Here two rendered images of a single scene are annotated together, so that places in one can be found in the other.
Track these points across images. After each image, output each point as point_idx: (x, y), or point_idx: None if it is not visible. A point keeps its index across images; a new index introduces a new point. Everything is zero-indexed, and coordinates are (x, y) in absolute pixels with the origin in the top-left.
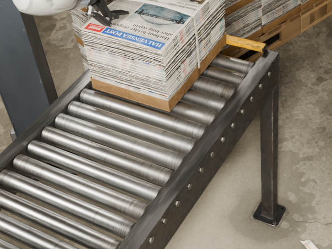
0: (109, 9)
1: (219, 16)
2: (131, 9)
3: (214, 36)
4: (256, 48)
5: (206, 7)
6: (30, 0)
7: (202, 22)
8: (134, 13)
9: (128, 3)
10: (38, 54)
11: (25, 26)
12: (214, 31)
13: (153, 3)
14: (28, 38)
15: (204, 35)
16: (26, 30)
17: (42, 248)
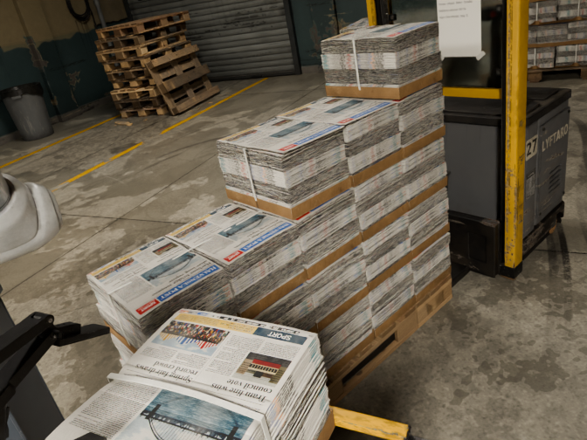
0: (93, 407)
1: (316, 388)
2: (136, 405)
3: (312, 426)
4: (391, 436)
5: (288, 387)
6: None
7: (283, 419)
8: (138, 417)
9: (134, 388)
10: (44, 432)
11: (8, 402)
12: (310, 418)
13: (178, 391)
14: (15, 420)
15: (290, 439)
16: (11, 407)
17: None
